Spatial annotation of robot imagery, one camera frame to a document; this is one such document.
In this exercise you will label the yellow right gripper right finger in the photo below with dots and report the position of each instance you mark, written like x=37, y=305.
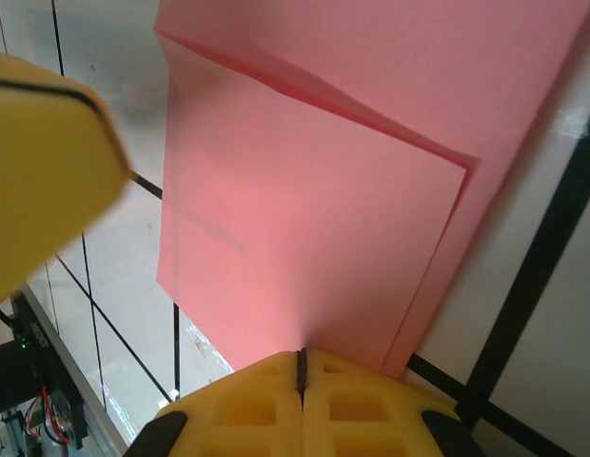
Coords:
x=361, y=409

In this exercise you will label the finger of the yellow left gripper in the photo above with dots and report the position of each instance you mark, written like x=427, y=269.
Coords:
x=43, y=181
x=85, y=93

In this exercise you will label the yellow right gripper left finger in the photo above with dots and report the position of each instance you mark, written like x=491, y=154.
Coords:
x=257, y=409

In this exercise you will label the white grid mat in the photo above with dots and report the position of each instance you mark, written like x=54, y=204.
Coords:
x=123, y=47

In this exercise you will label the pink cloth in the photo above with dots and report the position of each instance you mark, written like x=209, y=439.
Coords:
x=300, y=214

